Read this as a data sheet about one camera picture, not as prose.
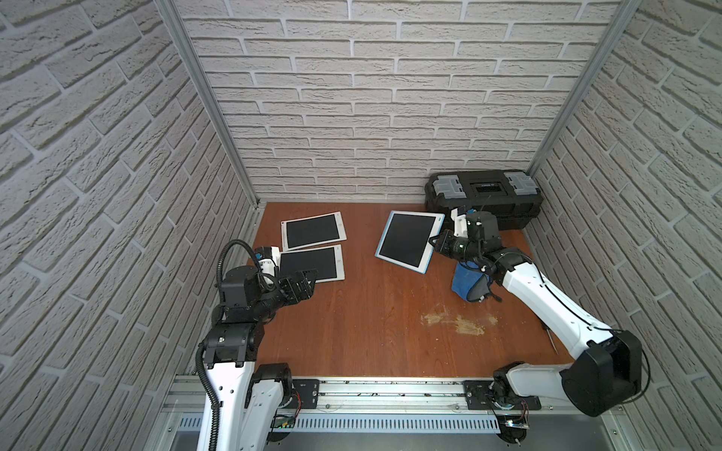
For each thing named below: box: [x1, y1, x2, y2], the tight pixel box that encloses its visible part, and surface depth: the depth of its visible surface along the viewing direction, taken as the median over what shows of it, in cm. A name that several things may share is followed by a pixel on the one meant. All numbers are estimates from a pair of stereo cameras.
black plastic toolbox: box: [424, 169, 544, 231], surface depth 102 cm
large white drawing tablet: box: [279, 244, 346, 284], surface depth 104 cm
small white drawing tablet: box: [280, 210, 347, 252], surface depth 112 cm
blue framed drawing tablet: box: [374, 210, 446, 275], surface depth 89 cm
